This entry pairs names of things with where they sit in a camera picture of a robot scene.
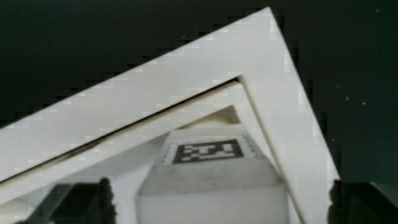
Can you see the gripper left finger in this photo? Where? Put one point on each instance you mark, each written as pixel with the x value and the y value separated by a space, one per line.
pixel 78 205

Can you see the white square table top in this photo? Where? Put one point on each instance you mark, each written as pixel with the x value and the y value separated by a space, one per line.
pixel 126 169

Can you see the white L-shaped fence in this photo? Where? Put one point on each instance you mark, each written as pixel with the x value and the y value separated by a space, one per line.
pixel 229 71

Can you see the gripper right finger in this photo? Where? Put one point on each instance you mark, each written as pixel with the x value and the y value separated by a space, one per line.
pixel 362 206

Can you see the white table leg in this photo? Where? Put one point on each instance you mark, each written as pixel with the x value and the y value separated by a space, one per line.
pixel 214 184

